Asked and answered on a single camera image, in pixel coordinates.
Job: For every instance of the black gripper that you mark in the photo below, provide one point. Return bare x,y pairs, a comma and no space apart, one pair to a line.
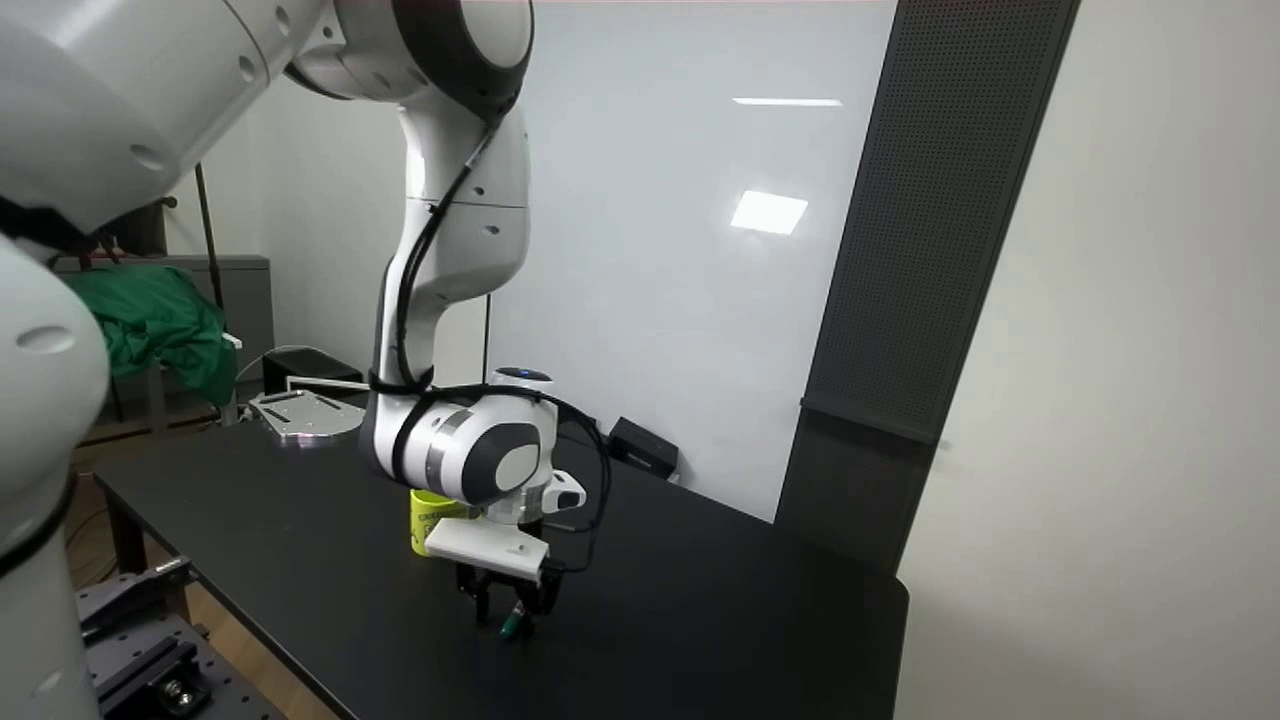
534,596

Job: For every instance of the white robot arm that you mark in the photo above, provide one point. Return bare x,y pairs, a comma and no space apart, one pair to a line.
104,104

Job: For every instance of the yellow-green mug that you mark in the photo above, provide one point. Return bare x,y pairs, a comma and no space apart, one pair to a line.
426,511

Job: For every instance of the black whiteboard eraser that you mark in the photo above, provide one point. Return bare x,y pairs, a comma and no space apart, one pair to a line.
645,450

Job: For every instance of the white plastic device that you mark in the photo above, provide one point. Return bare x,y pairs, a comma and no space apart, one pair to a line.
307,417

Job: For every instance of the green cloth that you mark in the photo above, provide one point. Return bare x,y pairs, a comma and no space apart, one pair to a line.
153,314

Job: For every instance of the white whiteboard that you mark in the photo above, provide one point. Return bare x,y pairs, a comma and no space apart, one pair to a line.
692,168

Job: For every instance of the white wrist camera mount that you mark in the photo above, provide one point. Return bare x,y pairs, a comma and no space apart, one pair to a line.
490,546

